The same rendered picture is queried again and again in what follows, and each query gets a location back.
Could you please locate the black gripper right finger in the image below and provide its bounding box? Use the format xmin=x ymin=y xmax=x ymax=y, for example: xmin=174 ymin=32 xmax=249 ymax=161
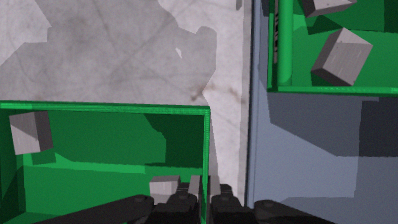
xmin=206 ymin=176 xmax=336 ymax=224

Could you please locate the green bin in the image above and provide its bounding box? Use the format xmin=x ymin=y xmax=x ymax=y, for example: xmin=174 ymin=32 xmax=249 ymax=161
xmin=267 ymin=0 xmax=398 ymax=98
xmin=0 ymin=100 xmax=211 ymax=224

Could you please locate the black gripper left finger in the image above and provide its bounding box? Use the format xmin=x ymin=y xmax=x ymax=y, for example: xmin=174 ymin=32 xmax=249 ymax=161
xmin=32 ymin=175 xmax=202 ymax=224

